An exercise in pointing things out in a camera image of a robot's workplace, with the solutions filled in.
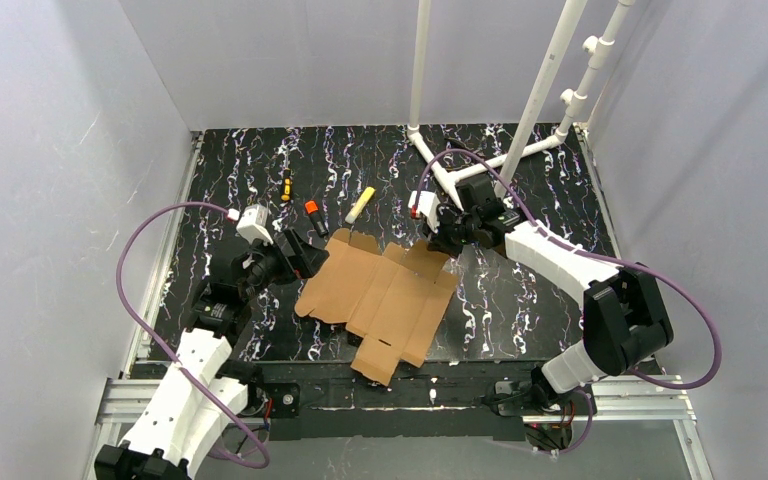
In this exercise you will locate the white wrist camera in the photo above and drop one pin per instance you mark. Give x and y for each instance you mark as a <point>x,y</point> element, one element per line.
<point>251,223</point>
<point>423,205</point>

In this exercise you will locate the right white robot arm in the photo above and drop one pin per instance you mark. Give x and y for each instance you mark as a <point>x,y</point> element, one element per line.
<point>624,317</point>

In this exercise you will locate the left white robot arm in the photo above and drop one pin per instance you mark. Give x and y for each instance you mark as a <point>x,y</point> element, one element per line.
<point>203,390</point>

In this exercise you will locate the orange black marker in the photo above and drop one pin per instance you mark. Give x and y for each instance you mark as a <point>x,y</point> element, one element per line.
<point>316,218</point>

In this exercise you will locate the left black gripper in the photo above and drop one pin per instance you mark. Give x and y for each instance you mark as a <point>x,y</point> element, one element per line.
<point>297,253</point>

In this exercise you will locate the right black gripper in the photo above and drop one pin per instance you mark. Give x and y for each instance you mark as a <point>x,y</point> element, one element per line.
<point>454,224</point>

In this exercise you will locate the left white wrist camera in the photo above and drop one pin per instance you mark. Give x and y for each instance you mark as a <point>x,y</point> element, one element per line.
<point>251,223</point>

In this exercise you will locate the brown cardboard box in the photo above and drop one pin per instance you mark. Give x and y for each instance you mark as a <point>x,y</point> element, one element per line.
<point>393,299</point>

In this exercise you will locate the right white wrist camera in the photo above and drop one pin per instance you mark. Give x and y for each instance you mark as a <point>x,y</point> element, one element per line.
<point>423,205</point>

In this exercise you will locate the yellow black screwdriver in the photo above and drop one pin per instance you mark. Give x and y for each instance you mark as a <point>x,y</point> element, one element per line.
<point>286,186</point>

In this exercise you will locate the yellow white marker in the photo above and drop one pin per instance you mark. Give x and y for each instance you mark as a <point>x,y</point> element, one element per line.
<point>360,205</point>

